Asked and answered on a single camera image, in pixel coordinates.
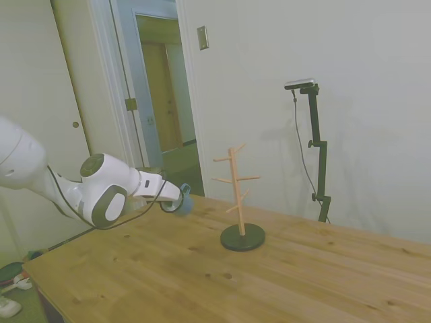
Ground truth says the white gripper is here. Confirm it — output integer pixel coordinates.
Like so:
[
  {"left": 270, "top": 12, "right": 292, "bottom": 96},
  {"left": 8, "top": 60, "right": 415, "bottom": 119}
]
[{"left": 133, "top": 170, "right": 187, "bottom": 212}]

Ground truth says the blue enamel mug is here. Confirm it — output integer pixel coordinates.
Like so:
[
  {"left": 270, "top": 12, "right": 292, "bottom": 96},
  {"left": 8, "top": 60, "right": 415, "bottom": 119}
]
[{"left": 174, "top": 183, "right": 195, "bottom": 217}]

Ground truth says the wooden mug tree black base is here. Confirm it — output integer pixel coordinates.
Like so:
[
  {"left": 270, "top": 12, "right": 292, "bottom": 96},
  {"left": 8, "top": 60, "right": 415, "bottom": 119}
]
[{"left": 211, "top": 143, "right": 267, "bottom": 252}]

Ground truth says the white door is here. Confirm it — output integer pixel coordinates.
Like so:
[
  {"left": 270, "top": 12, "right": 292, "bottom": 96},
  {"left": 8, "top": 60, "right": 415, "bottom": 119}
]
[{"left": 0, "top": 0, "right": 102, "bottom": 256}]

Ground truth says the white shoe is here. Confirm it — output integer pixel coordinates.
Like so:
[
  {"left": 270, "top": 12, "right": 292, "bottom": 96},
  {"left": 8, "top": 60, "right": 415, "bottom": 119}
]
[{"left": 0, "top": 295, "right": 23, "bottom": 317}]

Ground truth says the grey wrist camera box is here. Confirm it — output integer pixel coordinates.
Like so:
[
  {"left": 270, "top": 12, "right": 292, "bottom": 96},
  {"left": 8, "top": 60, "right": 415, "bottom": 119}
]
[{"left": 126, "top": 197, "right": 150, "bottom": 213}]

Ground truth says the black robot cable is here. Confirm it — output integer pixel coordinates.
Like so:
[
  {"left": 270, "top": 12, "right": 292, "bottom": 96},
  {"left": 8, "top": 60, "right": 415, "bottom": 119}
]
[{"left": 46, "top": 164, "right": 185, "bottom": 231}]

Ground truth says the black camera stand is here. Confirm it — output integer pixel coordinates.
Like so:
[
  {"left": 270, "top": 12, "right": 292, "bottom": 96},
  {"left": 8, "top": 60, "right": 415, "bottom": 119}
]
[{"left": 298, "top": 84, "right": 333, "bottom": 223}]

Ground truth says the metal wall switch plate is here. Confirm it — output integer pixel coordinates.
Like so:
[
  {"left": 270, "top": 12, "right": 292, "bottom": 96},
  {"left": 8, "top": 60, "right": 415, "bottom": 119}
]
[{"left": 197, "top": 25, "right": 209, "bottom": 51}]

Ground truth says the grey exterior camera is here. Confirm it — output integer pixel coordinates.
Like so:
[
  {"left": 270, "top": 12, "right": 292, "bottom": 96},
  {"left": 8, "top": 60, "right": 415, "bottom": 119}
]
[{"left": 284, "top": 77, "right": 318, "bottom": 91}]

